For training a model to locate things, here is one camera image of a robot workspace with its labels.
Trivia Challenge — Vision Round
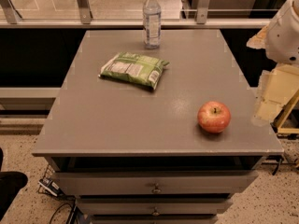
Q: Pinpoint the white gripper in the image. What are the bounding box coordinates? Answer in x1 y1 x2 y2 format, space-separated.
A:
246 0 299 126

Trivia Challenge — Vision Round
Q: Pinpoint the red apple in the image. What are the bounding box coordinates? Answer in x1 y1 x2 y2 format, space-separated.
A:
197 101 231 133

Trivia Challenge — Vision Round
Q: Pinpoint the clear blue plastic water bottle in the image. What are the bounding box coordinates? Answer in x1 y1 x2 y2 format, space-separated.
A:
143 0 162 49

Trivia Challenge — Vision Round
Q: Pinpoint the green chip bag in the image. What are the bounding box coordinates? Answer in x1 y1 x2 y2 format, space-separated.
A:
99 52 169 90

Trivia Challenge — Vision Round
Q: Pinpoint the drawer with knob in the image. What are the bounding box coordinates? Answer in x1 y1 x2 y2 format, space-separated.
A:
77 198 232 216
52 171 258 196

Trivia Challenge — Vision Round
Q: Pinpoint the grey drawer cabinet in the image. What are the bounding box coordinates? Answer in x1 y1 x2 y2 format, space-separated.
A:
34 30 283 224

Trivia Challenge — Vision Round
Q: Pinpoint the top drawer with knob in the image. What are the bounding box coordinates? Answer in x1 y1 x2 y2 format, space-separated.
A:
52 171 258 196

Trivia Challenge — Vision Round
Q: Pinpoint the power strip on floor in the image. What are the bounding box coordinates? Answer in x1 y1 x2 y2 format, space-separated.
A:
38 177 61 197

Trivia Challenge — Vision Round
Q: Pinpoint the metal window railing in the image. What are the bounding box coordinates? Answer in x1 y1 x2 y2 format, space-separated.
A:
0 0 299 30

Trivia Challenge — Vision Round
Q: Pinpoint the black chair edge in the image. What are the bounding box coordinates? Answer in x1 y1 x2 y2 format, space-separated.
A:
0 147 29 221

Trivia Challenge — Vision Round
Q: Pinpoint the yellow frame at right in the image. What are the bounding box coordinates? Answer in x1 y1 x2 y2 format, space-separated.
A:
274 90 299 134

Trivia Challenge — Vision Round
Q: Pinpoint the black floor cable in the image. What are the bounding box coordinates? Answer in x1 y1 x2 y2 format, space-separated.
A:
49 202 78 224

